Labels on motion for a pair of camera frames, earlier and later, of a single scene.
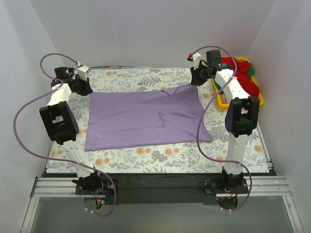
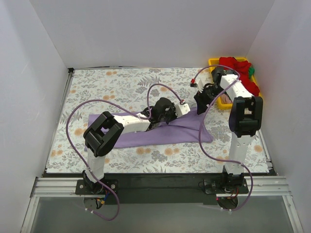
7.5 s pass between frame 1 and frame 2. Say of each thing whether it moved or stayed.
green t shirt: stayed
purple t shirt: moved
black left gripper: moved
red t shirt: stayed
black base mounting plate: stayed
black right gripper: moved
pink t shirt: stayed
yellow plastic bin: stayed
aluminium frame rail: stayed
